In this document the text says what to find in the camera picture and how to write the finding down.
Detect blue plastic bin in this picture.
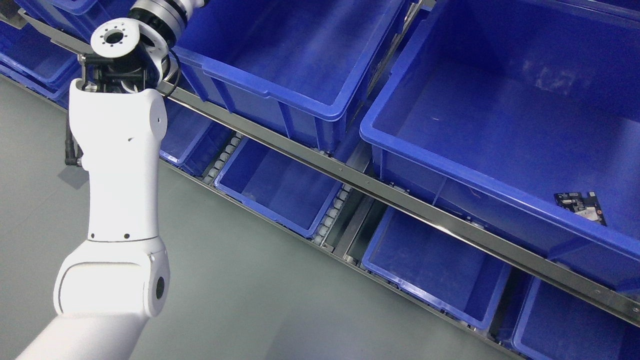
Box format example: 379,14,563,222
214,137,342,239
361,207,512,332
360,0,640,298
174,0,411,152
503,278,640,360
159,100,233,177
0,0,136,108

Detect steel shelf rack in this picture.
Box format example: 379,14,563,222
0,0,640,360

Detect black circuit board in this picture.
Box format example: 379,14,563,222
553,191,607,227

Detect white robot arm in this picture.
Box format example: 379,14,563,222
18,0,207,360

